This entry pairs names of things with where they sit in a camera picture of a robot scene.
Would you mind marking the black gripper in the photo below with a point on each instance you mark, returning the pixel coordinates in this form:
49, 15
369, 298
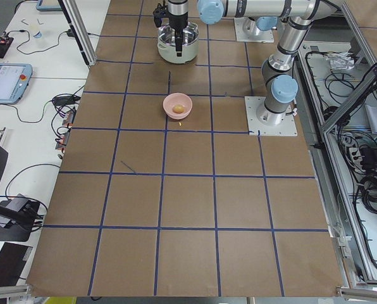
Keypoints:
178, 19

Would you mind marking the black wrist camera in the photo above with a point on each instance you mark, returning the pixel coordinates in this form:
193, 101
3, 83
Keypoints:
160, 12

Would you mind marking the crumpled white paper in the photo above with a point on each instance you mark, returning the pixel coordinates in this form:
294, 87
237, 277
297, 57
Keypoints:
340, 61

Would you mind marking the aluminium frame post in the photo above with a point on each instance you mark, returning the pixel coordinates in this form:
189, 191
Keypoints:
80, 33

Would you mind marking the black monitor stand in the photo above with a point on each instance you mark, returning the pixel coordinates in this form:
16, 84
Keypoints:
19, 215

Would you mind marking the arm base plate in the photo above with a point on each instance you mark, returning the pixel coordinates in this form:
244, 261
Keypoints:
262, 122
255, 29

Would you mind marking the pink bowl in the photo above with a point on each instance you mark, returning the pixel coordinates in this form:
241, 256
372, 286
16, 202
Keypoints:
177, 98

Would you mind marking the paper cup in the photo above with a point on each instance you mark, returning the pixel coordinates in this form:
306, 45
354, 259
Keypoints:
35, 31

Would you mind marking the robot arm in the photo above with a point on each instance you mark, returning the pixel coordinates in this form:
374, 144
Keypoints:
211, 12
281, 87

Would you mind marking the blue teach pendant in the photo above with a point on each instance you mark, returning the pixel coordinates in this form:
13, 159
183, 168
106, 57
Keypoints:
48, 5
14, 79

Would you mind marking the black power adapter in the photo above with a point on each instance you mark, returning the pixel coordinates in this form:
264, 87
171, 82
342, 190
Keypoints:
65, 100

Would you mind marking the brown egg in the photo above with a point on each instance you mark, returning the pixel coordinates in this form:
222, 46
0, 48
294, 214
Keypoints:
178, 109

